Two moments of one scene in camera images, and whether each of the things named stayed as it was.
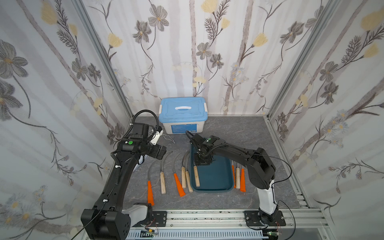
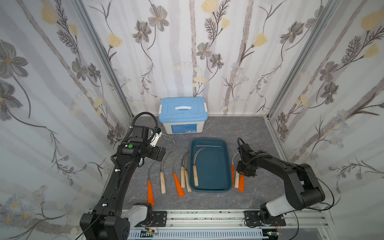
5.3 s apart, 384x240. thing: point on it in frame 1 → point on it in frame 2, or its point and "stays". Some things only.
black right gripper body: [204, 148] → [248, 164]
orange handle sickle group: [242, 180] stays
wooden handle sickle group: [197, 182] stays
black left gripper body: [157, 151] stays
